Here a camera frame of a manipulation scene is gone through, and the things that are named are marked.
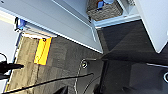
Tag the white folding table top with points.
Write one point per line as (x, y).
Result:
(33, 34)

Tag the brown wicker basket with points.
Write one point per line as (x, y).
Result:
(106, 13)

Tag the blue item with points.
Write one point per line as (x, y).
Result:
(106, 2)

